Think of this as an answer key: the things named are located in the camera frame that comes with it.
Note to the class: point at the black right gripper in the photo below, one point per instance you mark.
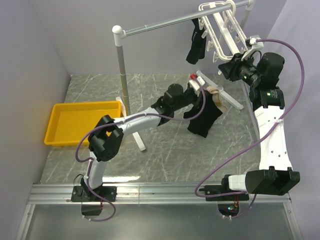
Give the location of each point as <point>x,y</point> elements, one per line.
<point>230,69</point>

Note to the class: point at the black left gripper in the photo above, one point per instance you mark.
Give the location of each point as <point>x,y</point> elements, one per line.
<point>195,94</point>

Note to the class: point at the white clip hanger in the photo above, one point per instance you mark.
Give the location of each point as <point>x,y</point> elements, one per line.
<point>224,27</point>

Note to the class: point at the black underwear with beige waistband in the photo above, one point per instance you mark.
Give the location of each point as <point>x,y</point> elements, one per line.
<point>203,123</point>

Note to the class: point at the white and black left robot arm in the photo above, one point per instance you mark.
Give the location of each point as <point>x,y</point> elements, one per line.
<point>106,139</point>

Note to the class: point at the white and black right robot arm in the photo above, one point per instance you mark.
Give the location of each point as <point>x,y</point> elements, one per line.
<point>275,174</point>

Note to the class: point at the black garment on hanger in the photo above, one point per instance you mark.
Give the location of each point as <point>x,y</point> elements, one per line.
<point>198,44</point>

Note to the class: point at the white and silver drying rack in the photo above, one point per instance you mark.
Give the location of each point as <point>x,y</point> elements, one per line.
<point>160,51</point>

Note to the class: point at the yellow plastic tray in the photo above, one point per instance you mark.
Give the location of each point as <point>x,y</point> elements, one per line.
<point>69,122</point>

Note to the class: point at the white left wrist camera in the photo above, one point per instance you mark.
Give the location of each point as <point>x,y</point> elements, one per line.
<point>196,82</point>

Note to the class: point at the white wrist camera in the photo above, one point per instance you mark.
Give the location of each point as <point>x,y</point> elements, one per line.
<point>196,82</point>
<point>253,43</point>

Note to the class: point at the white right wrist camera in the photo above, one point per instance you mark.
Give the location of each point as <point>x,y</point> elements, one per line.
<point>253,43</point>

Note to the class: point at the aluminium rail frame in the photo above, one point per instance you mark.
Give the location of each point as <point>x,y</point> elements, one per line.
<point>155,189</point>

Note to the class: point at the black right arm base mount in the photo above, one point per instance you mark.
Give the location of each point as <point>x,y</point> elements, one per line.
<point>216,193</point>

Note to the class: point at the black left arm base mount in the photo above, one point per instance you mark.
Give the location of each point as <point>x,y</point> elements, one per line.
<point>82,194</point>

